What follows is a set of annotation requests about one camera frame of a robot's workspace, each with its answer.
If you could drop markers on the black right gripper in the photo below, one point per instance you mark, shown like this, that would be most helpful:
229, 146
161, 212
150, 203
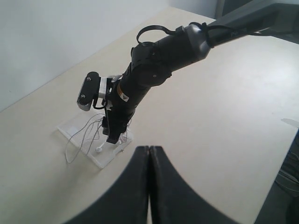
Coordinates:
122, 96

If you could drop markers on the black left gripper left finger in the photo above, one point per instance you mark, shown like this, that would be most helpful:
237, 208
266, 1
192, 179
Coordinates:
126, 201

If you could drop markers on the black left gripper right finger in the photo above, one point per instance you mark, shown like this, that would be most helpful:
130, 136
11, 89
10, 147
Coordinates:
172, 200

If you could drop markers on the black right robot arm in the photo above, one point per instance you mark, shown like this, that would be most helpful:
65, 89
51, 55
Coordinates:
154, 62

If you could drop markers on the clear plastic open case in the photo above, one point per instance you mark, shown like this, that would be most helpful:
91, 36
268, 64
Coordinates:
93, 144

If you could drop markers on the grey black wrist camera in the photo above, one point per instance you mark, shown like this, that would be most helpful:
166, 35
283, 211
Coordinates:
89, 91

